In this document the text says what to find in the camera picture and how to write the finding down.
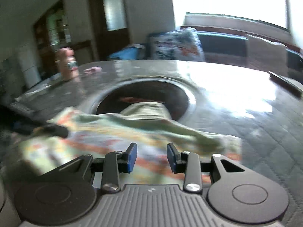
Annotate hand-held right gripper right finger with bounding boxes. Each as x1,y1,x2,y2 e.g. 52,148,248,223
166,143,247,192

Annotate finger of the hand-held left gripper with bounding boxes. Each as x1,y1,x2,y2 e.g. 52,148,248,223
31,124,70,139

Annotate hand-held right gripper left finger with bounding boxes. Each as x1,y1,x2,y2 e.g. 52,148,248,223
41,142,138,192

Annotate pale floral printed pants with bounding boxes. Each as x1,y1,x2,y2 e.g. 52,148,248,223
18,101,242,185

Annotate white cabinet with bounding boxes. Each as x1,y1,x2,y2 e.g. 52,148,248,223
18,43,42,89

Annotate pink figure bottle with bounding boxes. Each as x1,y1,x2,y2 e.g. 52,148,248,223
55,48,80,82

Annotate black round hotplate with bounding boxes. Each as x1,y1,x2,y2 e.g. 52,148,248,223
96,80,190,121

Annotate dark wooden shelf cabinet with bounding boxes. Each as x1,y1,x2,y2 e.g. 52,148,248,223
33,0,93,64

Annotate blue cushion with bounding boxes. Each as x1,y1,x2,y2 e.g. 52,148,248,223
106,44,148,61

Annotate butterfly print cushion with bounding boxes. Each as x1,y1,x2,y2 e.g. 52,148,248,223
148,28,205,62

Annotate teal upholstered bench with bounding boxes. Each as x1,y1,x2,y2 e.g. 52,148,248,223
106,12,303,71

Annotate dark door with frosted glass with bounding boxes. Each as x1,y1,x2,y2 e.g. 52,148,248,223
87,0,130,61

